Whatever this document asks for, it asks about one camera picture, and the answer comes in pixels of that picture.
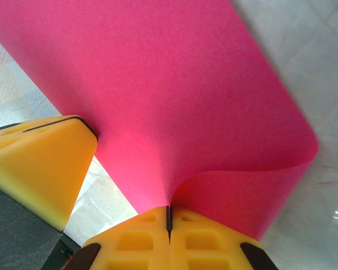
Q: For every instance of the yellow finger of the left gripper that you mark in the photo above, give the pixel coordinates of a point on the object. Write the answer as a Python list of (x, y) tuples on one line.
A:
[(39, 174)]

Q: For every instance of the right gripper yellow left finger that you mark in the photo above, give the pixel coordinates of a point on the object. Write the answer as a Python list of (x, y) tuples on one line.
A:
[(135, 233)]

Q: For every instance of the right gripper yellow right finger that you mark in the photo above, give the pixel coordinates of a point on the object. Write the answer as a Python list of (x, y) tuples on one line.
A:
[(214, 236)]

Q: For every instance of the pink paper sheet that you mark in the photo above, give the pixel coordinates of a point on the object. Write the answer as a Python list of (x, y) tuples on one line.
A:
[(171, 84)]

